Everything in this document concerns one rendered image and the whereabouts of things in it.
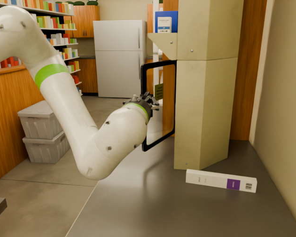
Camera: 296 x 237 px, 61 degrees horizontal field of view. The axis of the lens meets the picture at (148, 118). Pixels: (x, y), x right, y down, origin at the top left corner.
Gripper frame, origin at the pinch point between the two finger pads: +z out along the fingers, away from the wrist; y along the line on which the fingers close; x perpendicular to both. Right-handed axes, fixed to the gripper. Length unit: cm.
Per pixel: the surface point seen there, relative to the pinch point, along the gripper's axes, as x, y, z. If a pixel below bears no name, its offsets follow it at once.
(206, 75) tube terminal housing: -8.4, -22.5, 5.2
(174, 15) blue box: -30.8, -8.4, 23.3
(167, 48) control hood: -18.0, -7.3, 4.6
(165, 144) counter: 33.3, -5.5, 30.1
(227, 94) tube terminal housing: 1.3, -32.6, 15.2
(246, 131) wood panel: 28, -50, 42
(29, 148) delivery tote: 108, 168, 158
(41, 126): 79, 149, 159
